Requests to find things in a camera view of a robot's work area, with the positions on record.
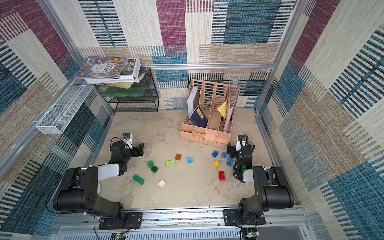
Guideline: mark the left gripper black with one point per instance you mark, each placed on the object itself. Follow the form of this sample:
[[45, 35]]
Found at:
[[135, 153]]

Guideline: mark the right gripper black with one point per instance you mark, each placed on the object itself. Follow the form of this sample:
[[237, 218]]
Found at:
[[233, 150]]

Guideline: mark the bright green square lego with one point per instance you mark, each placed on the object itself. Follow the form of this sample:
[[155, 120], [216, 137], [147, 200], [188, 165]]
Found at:
[[150, 163]]

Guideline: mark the dark green square lego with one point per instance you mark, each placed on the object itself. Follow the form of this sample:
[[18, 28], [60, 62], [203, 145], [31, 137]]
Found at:
[[154, 169]]

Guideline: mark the long green lego brick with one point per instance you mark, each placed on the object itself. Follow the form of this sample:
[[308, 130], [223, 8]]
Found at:
[[138, 179]]

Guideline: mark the cream square lego brick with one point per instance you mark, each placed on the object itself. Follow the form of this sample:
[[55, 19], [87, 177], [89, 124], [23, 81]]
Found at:
[[162, 183]]

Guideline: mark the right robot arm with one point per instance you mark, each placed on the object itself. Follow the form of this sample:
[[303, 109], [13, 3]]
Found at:
[[271, 188]]

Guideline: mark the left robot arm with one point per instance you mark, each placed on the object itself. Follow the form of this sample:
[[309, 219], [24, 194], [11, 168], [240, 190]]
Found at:
[[79, 190]]

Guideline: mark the long blue lego brick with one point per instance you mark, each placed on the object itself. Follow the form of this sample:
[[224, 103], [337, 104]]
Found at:
[[230, 161]]

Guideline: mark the red lego brick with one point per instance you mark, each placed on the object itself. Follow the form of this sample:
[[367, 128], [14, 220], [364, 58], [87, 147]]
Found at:
[[222, 176]]

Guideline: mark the lime green lego brick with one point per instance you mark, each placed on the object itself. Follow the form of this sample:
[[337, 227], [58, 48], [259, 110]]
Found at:
[[170, 163]]

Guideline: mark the brown square lego brick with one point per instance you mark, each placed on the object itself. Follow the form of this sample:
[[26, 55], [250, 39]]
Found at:
[[178, 157]]

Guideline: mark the pale pink folder in organizer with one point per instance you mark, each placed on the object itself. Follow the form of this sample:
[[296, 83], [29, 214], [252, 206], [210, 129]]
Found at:
[[230, 108]]

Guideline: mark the yellow envelope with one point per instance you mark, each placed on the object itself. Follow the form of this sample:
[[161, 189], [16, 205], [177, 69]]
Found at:
[[222, 109]]

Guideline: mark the dark purple book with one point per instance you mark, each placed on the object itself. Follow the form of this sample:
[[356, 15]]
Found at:
[[198, 118]]

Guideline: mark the pink desk file organizer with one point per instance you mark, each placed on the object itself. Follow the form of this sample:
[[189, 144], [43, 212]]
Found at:
[[211, 96]]

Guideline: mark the white book in organizer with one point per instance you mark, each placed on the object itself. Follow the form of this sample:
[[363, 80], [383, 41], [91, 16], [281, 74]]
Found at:
[[192, 100]]

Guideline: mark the black and white Folio book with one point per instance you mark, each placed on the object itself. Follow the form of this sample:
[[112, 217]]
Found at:
[[129, 74]]

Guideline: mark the colourful illustrated book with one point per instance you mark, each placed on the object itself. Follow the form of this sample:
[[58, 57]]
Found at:
[[102, 67]]

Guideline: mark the black wire shelf rack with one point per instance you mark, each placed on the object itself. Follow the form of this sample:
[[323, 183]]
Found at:
[[132, 97]]

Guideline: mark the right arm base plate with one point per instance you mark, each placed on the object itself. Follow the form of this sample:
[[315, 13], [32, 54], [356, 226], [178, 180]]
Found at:
[[232, 217]]

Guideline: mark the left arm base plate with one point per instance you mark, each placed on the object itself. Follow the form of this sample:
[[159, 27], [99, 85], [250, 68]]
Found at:
[[131, 220]]

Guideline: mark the white wire mesh basket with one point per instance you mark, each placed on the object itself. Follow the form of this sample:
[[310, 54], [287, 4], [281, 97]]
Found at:
[[61, 113]]

